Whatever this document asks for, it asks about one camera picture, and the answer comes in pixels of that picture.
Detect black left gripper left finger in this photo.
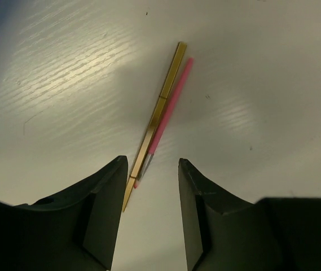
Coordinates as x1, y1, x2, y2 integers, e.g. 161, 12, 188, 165
14, 156, 128, 270

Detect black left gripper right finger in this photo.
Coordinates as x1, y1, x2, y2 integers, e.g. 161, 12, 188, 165
178, 159, 262, 270

